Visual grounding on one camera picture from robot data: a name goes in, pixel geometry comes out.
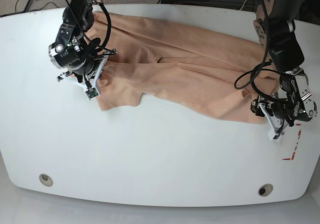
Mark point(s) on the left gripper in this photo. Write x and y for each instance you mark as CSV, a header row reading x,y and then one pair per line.
x,y
279,115

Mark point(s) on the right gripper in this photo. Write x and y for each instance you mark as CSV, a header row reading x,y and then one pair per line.
x,y
84,73

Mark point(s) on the peach t-shirt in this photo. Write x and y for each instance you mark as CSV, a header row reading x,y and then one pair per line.
x,y
202,70

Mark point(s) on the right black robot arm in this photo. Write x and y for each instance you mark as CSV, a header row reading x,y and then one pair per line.
x,y
77,19

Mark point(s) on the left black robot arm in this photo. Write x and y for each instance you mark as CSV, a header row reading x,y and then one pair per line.
x,y
275,28

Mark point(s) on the red tape rectangle marking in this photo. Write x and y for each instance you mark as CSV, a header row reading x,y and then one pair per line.
x,y
290,141

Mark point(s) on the right table cable grommet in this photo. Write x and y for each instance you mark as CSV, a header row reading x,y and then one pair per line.
x,y
265,190

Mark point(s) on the table cable grommet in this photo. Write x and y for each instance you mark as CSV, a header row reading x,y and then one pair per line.
x,y
265,190
46,180

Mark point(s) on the left table cable grommet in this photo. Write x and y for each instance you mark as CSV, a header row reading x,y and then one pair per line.
x,y
46,180

